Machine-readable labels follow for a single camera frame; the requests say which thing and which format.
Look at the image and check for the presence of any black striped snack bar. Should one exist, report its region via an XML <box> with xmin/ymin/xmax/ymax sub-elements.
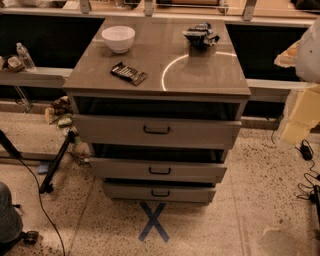
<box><xmin>110</xmin><ymin>62</ymin><xmax>148</xmax><ymax>86</ymax></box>

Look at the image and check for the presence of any blue chip bag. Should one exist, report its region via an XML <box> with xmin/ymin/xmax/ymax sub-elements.
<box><xmin>182</xmin><ymin>22</ymin><xmax>220</xmax><ymax>48</ymax></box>

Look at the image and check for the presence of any black power adapter with cable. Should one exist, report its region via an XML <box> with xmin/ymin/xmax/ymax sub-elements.
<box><xmin>297</xmin><ymin>139</ymin><xmax>320</xmax><ymax>203</ymax></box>

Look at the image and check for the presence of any middle drawer with handle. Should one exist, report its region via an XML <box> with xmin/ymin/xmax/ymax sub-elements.
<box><xmin>90</xmin><ymin>158</ymin><xmax>227</xmax><ymax>184</ymax></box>

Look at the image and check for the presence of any top drawer with handle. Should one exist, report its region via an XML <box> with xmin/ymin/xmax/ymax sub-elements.
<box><xmin>74</xmin><ymin>114</ymin><xmax>241</xmax><ymax>149</ymax></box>

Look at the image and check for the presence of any clear plastic water bottle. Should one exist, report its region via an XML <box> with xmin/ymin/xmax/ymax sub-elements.
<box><xmin>16</xmin><ymin>42</ymin><xmax>36</xmax><ymax>72</ymax></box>

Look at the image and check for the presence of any grey drawer cabinet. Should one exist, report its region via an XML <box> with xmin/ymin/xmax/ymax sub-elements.
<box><xmin>64</xmin><ymin>17</ymin><xmax>250</xmax><ymax>189</ymax></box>

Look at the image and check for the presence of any black tripod leg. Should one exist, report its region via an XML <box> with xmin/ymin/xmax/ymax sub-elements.
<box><xmin>39</xmin><ymin>131</ymin><xmax>74</xmax><ymax>194</ymax></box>

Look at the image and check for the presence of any white bowl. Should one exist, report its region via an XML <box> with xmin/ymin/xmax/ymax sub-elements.
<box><xmin>101</xmin><ymin>26</ymin><xmax>135</xmax><ymax>53</ymax></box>

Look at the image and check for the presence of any black floor cable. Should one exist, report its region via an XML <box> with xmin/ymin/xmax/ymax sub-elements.
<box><xmin>0</xmin><ymin>130</ymin><xmax>67</xmax><ymax>256</ymax></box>

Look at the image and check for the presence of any blue tape X mark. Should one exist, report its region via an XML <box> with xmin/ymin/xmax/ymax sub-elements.
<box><xmin>138</xmin><ymin>202</ymin><xmax>170</xmax><ymax>243</ymax></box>

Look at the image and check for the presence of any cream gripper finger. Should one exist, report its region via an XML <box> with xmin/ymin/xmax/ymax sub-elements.
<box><xmin>274</xmin><ymin>41</ymin><xmax>299</xmax><ymax>68</ymax></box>
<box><xmin>281</xmin><ymin>83</ymin><xmax>320</xmax><ymax>144</ymax></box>

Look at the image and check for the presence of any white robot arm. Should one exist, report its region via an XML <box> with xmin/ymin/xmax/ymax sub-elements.
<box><xmin>274</xmin><ymin>18</ymin><xmax>320</xmax><ymax>144</ymax></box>

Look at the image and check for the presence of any grey wheeled chair base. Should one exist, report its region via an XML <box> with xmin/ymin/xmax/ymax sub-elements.
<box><xmin>0</xmin><ymin>182</ymin><xmax>39</xmax><ymax>256</ymax></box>

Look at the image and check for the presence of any crumpled wrapper on shelf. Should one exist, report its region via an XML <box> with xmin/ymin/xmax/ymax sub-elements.
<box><xmin>0</xmin><ymin>55</ymin><xmax>24</xmax><ymax>72</ymax></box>

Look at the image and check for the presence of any pile of snack packages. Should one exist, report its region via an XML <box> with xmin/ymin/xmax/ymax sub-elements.
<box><xmin>44</xmin><ymin>96</ymin><xmax>91</xmax><ymax>165</ymax></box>

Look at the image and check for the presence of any drawer with handle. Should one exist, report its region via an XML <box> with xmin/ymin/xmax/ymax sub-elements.
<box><xmin>74</xmin><ymin>114</ymin><xmax>241</xmax><ymax>149</ymax></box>
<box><xmin>102</xmin><ymin>182</ymin><xmax>216</xmax><ymax>204</ymax></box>
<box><xmin>90</xmin><ymin>158</ymin><xmax>227</xmax><ymax>184</ymax></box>

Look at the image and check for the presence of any bottom drawer with handle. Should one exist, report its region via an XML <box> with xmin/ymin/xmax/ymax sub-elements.
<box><xmin>102</xmin><ymin>182</ymin><xmax>216</xmax><ymax>204</ymax></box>

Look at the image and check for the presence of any grey side shelf rail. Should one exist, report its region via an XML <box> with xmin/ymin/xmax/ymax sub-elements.
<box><xmin>0</xmin><ymin>67</ymin><xmax>72</xmax><ymax>89</ymax></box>

